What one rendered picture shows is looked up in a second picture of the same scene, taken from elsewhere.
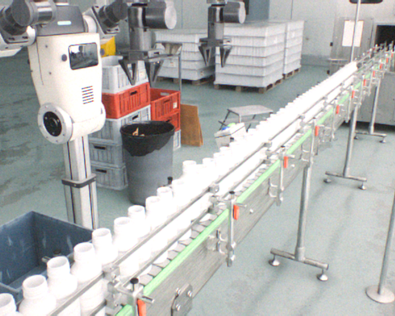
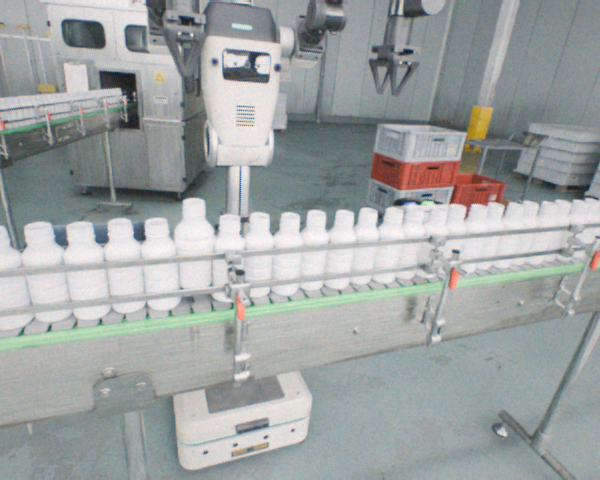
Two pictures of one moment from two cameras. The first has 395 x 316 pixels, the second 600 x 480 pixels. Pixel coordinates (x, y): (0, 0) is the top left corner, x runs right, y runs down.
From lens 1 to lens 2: 0.88 m
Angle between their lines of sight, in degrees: 36
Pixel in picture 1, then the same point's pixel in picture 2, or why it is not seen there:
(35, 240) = not seen: hidden behind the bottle
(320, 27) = not seen: outside the picture
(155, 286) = (37, 343)
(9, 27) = (151, 15)
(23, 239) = not seen: hidden behind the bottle
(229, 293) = (408, 430)
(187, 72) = (554, 174)
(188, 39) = (569, 136)
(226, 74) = not seen: outside the picture
